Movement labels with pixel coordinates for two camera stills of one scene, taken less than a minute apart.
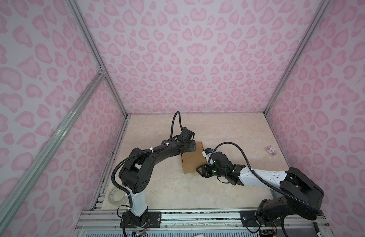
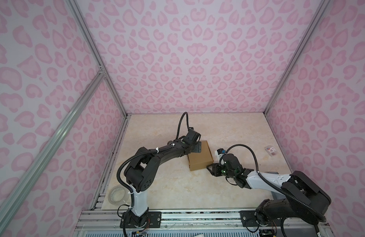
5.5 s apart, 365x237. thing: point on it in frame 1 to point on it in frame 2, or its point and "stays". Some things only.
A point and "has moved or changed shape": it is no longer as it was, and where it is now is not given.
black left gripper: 192,146 to 198,147
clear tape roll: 116,196 stays
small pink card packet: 271,150 stays
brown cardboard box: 192,160 has moved or changed shape
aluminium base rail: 89,221 stays
